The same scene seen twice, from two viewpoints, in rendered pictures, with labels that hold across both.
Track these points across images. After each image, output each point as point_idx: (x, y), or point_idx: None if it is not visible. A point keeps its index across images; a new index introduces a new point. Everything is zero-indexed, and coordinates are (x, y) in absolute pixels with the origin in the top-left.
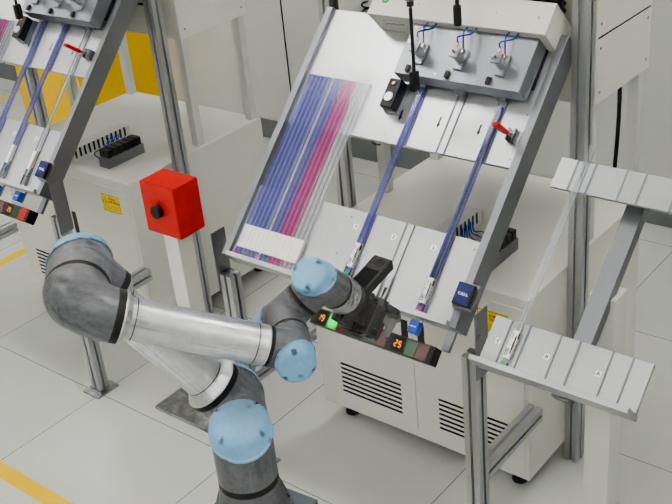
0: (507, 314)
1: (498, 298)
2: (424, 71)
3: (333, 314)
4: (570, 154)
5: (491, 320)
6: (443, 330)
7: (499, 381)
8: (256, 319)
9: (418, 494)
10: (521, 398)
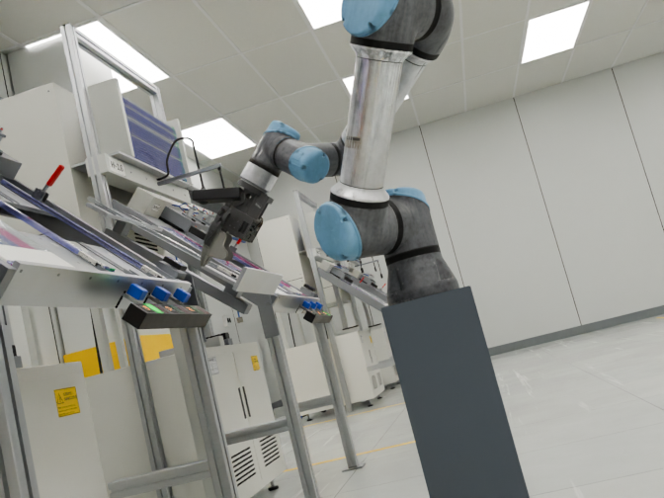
0: (74, 383)
1: (63, 370)
2: None
3: (266, 195)
4: None
5: (66, 399)
6: (34, 444)
7: (85, 476)
8: (316, 148)
9: None
10: (102, 482)
